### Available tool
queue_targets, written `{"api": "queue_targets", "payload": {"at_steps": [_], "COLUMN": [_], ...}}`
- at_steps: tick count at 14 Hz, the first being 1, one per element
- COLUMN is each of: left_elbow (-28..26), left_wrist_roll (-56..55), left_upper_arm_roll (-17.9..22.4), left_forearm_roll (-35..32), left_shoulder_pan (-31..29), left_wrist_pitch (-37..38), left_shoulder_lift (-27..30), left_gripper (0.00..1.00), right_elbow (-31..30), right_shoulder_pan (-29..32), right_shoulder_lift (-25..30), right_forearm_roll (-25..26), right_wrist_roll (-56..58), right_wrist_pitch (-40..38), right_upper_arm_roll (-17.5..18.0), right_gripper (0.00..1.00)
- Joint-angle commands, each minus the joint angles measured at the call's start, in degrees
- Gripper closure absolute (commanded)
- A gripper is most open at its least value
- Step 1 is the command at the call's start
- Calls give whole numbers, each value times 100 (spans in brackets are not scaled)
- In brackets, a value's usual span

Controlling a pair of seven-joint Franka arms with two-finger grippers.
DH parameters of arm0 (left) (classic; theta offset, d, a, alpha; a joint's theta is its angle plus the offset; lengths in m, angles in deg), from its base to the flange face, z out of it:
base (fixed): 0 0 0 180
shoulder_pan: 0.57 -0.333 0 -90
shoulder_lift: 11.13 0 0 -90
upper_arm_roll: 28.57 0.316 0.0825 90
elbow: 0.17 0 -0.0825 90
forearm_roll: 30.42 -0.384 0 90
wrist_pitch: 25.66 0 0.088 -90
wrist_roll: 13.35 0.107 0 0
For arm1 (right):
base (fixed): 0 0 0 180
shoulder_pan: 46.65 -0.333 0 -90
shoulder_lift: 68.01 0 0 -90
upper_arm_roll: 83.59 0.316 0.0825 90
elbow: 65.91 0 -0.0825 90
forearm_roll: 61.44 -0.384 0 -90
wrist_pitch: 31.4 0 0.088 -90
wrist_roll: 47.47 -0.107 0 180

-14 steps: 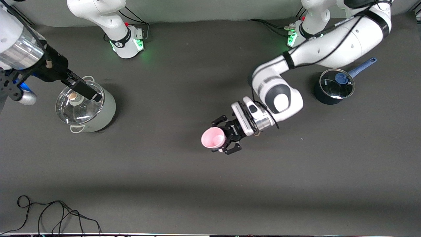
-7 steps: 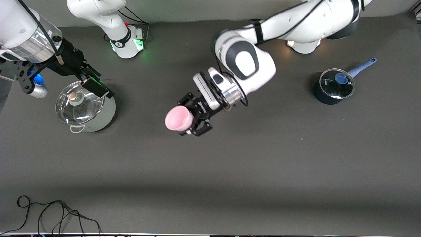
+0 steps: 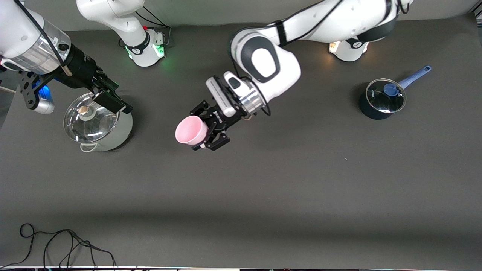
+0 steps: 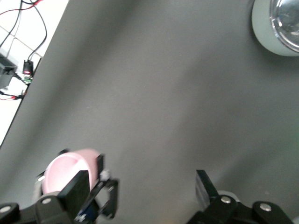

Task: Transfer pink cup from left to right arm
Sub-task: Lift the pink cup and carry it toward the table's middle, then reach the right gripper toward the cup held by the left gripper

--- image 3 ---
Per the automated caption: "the pink plastic cup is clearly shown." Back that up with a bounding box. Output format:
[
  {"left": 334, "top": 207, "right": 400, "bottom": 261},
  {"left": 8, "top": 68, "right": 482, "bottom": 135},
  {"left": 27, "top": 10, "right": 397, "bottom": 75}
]
[{"left": 175, "top": 115, "right": 209, "bottom": 146}]

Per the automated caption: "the glass pot lid, grey knob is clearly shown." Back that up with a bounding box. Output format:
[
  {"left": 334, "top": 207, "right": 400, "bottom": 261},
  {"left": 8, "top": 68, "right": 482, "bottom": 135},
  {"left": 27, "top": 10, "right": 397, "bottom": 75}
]
[{"left": 63, "top": 92, "right": 121, "bottom": 144}]

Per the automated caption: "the sage green cooking pot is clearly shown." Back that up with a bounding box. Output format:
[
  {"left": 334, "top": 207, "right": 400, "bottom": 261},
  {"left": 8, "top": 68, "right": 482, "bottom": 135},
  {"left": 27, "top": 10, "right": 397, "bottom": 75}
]
[{"left": 63, "top": 91, "right": 134, "bottom": 153}]

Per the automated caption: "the glass saucepan lid, blue knob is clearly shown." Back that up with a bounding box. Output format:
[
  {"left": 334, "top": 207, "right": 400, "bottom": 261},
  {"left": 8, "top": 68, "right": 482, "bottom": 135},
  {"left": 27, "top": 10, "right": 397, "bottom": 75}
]
[{"left": 365, "top": 78, "right": 407, "bottom": 114}]

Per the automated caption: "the black cable along right arm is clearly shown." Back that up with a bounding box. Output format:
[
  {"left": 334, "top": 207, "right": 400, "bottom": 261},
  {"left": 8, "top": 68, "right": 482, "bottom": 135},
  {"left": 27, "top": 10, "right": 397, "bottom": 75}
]
[{"left": 13, "top": 0, "right": 73, "bottom": 77}]

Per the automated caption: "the dark blue saucepan, light handle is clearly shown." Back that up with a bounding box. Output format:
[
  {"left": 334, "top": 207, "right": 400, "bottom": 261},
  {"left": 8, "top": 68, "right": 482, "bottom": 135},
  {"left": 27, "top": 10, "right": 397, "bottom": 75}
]
[{"left": 358, "top": 65, "right": 432, "bottom": 120}]

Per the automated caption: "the thin black cable on table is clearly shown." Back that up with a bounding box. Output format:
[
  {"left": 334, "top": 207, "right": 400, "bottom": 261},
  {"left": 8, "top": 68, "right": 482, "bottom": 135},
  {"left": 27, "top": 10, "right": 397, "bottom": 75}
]
[{"left": 0, "top": 223, "right": 117, "bottom": 270}]

